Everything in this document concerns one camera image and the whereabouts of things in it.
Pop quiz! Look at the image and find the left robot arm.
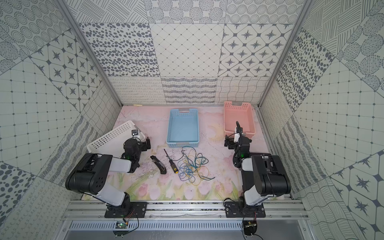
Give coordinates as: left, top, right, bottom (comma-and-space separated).
65, 137, 151, 210

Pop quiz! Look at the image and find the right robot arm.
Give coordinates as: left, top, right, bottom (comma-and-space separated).
224, 133, 291, 209

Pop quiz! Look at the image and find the white perforated basket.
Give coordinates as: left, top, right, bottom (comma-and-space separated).
87, 121, 147, 158

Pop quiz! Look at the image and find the black utility knife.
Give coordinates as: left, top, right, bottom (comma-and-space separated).
150, 156, 167, 175

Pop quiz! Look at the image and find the pink perforated basket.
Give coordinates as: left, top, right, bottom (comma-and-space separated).
224, 101, 256, 139

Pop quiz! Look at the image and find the black yellow screwdriver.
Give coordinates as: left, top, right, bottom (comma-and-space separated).
164, 149, 179, 174

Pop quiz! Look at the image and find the blue perforated basket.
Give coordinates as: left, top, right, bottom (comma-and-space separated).
166, 108, 200, 148

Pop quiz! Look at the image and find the left circuit board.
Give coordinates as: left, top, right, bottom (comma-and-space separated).
116, 222, 128, 229

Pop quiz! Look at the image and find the circuit board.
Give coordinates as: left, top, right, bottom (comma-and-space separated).
116, 222, 128, 229
242, 220, 258, 236

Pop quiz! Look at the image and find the right circuit board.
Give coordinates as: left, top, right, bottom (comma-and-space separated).
242, 220, 258, 236

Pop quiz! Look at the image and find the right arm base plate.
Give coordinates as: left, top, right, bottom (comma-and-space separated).
223, 201, 266, 218

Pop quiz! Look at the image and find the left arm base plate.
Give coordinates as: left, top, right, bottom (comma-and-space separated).
104, 202, 148, 219

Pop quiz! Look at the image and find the aluminium rail frame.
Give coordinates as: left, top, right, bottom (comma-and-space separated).
62, 199, 309, 221

